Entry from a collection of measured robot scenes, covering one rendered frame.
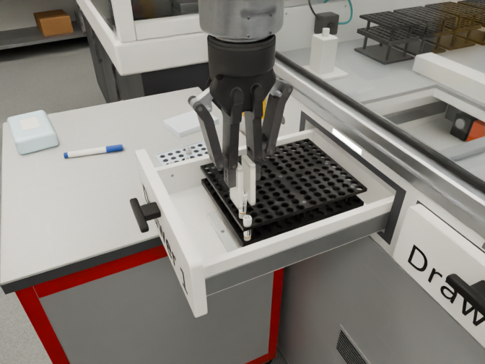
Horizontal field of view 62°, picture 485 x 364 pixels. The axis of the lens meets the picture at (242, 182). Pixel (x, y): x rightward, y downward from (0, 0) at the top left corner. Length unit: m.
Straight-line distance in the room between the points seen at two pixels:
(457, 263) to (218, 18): 0.42
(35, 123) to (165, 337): 0.63
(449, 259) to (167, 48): 1.06
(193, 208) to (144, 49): 0.75
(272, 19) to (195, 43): 0.98
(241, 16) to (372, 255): 0.50
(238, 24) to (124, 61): 0.96
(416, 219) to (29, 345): 1.40
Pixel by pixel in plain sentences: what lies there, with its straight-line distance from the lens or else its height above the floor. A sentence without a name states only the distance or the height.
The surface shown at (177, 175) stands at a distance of 0.73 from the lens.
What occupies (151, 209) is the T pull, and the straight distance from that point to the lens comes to 0.61.
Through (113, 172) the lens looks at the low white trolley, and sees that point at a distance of 0.97.
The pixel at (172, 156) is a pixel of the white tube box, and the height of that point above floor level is 0.80.
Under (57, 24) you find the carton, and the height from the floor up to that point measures 0.24.
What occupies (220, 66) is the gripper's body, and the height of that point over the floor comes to 1.14.
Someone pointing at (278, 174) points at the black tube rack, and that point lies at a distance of 0.68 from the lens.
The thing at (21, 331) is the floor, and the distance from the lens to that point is 1.74.
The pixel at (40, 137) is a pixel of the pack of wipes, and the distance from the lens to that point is 1.10.
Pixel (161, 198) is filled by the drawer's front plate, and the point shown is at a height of 0.93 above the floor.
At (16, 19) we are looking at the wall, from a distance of 4.75.
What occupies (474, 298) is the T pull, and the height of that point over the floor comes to 0.91.
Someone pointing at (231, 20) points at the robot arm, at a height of 1.19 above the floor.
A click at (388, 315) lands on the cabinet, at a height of 0.68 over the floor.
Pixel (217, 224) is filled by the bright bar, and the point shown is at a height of 0.85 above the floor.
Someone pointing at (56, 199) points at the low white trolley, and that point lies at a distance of 0.93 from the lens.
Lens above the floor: 1.30
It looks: 37 degrees down
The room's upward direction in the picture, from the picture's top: straight up
